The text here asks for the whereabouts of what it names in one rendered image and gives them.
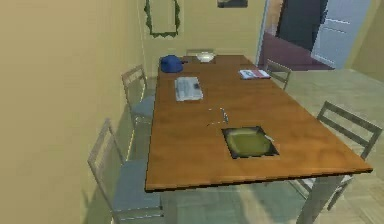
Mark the square green black-rimmed plate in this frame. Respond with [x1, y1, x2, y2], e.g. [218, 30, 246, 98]
[221, 125, 280, 160]

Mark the grey wooden chair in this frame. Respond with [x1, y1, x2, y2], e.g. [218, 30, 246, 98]
[290, 100, 383, 212]
[265, 59, 292, 91]
[121, 64, 156, 128]
[87, 117, 165, 224]

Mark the white room door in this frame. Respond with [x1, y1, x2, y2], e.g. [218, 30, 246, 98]
[310, 0, 372, 70]

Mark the grey folded newspaper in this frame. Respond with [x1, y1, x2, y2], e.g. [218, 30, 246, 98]
[174, 76, 204, 102]

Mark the green-framed wall mirror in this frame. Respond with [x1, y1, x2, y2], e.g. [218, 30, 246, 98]
[143, 0, 182, 39]

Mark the red and white book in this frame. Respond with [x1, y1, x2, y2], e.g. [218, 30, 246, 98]
[238, 68, 272, 80]

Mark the brown wooden dining table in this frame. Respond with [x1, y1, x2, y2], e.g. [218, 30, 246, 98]
[144, 54, 374, 224]

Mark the dark framed wall picture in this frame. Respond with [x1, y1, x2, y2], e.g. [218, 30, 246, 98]
[217, 0, 249, 9]

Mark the blue round kettle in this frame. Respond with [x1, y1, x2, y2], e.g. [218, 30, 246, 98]
[159, 54, 189, 74]

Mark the white bowl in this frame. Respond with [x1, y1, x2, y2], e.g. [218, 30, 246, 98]
[195, 51, 216, 63]

